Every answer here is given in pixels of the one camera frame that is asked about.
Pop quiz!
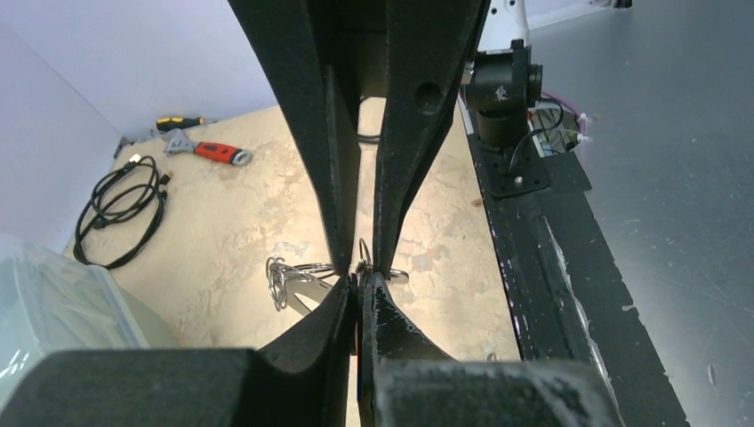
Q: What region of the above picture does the aluminium edge rail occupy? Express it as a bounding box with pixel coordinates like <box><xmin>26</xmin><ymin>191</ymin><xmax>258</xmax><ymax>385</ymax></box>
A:
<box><xmin>113</xmin><ymin>130</ymin><xmax>161</xmax><ymax>159</ymax></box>

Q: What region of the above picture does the black yellow screwdriver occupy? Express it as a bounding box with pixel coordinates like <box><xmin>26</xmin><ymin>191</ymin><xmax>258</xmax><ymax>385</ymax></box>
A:
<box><xmin>155</xmin><ymin>117</ymin><xmax>217</xmax><ymax>133</ymax></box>

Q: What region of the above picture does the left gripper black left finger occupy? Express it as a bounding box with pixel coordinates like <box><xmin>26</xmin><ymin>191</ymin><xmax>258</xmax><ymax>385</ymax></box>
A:
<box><xmin>1</xmin><ymin>278</ymin><xmax>352</xmax><ymax>426</ymax></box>

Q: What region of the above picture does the clear green plastic storage box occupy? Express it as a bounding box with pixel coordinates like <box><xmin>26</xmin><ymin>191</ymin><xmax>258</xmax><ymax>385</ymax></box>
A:
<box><xmin>1</xmin><ymin>234</ymin><xmax>178</xmax><ymax>403</ymax></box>

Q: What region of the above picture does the red handled adjustable wrench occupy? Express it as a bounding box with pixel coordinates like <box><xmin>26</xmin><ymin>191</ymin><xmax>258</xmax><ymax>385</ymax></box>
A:
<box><xmin>161</xmin><ymin>129</ymin><xmax>253</xmax><ymax>166</ymax></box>

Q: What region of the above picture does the black power cable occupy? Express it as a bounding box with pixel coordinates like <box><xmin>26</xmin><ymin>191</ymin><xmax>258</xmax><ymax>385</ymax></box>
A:
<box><xmin>356</xmin><ymin>97</ymin><xmax>384</xmax><ymax>146</ymax></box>

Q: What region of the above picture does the black coiled cable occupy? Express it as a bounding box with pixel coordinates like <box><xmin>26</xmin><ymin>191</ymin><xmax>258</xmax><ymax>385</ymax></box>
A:
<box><xmin>72</xmin><ymin>154</ymin><xmax>175</xmax><ymax>271</ymax></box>

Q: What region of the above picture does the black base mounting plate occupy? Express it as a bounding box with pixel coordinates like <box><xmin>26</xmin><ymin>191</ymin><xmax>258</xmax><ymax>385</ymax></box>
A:
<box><xmin>471</xmin><ymin>147</ymin><xmax>687</xmax><ymax>426</ymax></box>

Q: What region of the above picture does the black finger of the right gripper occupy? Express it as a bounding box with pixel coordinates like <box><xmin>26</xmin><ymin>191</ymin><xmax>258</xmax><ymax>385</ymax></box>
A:
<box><xmin>230</xmin><ymin>1</ymin><xmax>360</xmax><ymax>275</ymax></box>
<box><xmin>373</xmin><ymin>1</ymin><xmax>489</xmax><ymax>274</ymax></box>

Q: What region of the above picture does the steel perforated key plate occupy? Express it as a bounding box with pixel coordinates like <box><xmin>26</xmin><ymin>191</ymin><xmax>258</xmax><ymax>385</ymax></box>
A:
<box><xmin>266</xmin><ymin>256</ymin><xmax>411</xmax><ymax>317</ymax></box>

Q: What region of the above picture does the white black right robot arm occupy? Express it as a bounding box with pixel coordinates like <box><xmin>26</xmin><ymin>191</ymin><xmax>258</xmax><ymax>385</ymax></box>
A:
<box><xmin>230</xmin><ymin>1</ymin><xmax>542</xmax><ymax>275</ymax></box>

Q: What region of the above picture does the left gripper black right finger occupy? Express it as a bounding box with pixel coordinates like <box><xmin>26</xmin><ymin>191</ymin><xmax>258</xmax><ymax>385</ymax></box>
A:
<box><xmin>357</xmin><ymin>272</ymin><xmax>623</xmax><ymax>426</ymax></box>

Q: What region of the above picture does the steel split ring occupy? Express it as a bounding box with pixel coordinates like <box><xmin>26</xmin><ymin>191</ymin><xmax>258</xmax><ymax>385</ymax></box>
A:
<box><xmin>357</xmin><ymin>237</ymin><xmax>374</xmax><ymax>275</ymax></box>
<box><xmin>265</xmin><ymin>256</ymin><xmax>296</xmax><ymax>312</ymax></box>
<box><xmin>288</xmin><ymin>262</ymin><xmax>338</xmax><ymax>283</ymax></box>

